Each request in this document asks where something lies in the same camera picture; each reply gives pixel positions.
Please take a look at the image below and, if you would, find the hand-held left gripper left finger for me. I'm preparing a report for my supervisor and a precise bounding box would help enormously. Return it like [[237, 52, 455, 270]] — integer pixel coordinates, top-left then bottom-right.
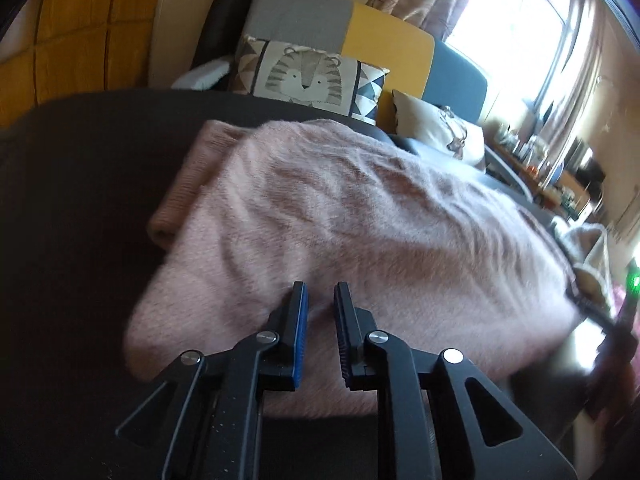
[[115, 281, 310, 480]]

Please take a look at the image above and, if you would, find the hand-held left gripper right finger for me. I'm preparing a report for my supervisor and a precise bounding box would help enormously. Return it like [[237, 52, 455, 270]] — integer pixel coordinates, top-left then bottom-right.
[[333, 281, 576, 480]]

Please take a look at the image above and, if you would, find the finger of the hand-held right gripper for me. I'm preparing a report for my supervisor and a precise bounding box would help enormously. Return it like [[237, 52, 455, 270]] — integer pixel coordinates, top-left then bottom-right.
[[565, 285, 618, 331]]

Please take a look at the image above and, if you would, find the pink knit sweater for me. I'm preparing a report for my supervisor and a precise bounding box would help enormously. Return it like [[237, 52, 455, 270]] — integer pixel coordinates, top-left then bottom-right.
[[125, 119, 581, 418]]

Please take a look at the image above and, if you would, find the cream knit sweater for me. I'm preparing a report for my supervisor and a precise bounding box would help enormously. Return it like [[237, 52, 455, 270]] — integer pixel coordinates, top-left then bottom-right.
[[552, 217, 616, 311]]

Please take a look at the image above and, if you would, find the cluttered wooden desk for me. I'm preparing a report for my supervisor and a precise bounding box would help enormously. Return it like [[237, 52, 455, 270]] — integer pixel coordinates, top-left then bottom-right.
[[487, 125, 593, 221]]

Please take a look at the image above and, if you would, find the black monitor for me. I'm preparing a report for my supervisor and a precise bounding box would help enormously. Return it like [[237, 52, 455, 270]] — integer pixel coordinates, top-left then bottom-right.
[[570, 137, 606, 181]]

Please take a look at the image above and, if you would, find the deer print cushion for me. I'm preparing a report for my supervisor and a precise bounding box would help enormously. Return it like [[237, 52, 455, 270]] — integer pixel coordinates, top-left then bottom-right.
[[391, 89, 487, 168]]

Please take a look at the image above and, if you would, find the black leather bench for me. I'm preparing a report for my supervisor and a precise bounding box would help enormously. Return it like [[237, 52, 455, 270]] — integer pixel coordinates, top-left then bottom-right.
[[0, 89, 640, 480]]

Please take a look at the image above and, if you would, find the tiger print cushion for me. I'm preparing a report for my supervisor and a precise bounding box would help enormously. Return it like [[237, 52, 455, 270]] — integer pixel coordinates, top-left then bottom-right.
[[227, 35, 391, 126]]

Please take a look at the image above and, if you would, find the bright window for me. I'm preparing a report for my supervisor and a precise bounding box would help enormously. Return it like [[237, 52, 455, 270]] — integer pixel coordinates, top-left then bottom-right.
[[445, 0, 586, 126]]

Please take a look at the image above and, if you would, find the grey yellow blue sofa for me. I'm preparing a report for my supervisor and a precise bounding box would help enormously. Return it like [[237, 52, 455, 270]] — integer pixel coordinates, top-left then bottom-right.
[[172, 0, 533, 201]]

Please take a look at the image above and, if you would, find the black rolled mat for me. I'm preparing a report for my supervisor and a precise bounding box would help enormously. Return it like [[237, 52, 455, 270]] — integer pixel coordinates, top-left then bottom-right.
[[192, 0, 268, 68]]

